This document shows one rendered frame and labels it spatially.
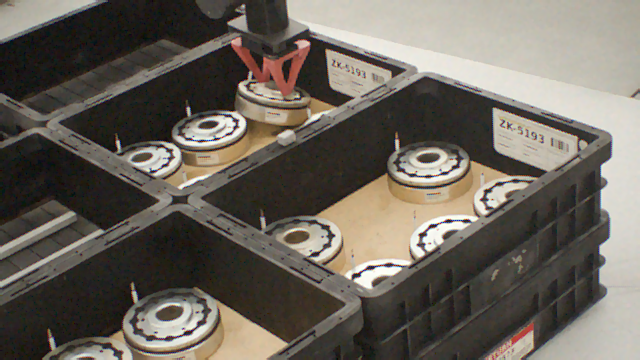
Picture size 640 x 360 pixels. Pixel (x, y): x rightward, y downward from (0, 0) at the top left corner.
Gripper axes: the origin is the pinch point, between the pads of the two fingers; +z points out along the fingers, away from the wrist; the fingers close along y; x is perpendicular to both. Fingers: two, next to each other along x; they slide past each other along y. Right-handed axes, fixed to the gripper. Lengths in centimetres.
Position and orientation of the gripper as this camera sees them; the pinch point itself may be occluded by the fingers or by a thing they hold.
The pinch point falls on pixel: (275, 83)
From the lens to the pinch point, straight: 164.3
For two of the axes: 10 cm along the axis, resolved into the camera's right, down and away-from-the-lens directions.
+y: 6.7, 3.7, -6.4
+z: 0.8, 8.2, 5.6
